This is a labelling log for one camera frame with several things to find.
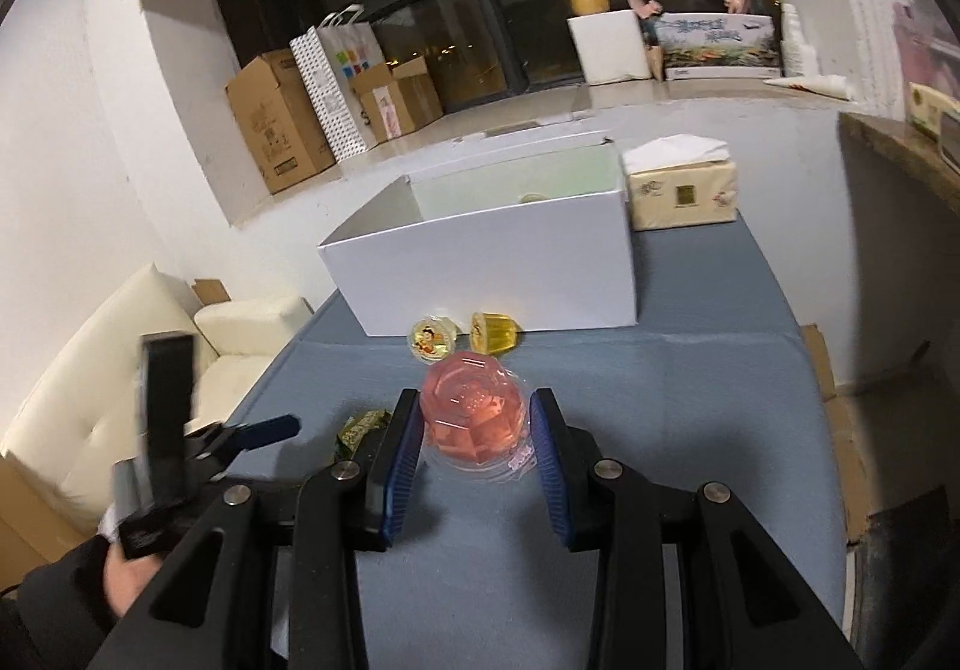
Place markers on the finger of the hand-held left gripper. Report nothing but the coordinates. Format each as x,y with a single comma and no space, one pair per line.
270,427

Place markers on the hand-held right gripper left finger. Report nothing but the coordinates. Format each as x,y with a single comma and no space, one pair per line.
401,475

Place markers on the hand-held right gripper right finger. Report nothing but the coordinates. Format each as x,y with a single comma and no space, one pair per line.
551,475

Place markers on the gold triangular snack packet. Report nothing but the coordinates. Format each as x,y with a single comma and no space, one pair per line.
358,428

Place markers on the pink jelly cup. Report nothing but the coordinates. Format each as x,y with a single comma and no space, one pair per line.
472,407

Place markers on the white cardboard box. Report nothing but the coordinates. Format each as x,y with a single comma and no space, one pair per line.
487,265

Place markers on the pale green jelly cup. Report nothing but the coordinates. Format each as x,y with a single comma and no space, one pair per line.
532,198

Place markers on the person's left hand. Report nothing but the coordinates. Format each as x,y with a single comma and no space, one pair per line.
131,580

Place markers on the cream leather sofa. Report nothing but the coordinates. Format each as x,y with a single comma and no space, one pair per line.
82,407

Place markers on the small cardboard piece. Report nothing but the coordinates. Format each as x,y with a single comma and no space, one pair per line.
210,291

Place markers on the cartoon lid jelly cup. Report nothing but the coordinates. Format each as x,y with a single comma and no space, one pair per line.
433,340

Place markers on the deep yellow jelly cup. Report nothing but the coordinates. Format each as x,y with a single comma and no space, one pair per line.
495,334

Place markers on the brown cardboard carton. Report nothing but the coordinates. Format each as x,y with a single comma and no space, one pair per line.
34,527

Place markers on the blue table cloth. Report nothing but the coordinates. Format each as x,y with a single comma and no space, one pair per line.
712,400

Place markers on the flat cardboard sheet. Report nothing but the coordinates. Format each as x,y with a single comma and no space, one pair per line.
840,437

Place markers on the large brown cardboard box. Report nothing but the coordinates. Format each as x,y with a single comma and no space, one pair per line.
274,123

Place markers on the beige tissue pack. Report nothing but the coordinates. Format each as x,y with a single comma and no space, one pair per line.
682,194

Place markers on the dotted white paper bag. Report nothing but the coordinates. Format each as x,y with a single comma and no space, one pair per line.
334,100

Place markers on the small open cardboard box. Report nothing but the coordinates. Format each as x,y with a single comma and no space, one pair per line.
401,104

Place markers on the dark cloth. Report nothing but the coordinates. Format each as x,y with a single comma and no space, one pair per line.
907,580

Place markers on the white foam box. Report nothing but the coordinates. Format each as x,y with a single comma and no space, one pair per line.
607,48

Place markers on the long landscape printed box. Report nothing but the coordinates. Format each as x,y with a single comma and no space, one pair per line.
716,44

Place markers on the white paper cone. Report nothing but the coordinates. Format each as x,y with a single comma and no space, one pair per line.
814,87

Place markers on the brown stone counter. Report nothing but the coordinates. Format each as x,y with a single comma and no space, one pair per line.
885,141

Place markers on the orange pomelo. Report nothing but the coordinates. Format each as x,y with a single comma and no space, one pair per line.
589,1

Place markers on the white rounded device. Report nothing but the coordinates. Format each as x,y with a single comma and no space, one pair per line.
951,141

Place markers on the yellow tissue box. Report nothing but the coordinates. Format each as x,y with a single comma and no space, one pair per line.
926,111

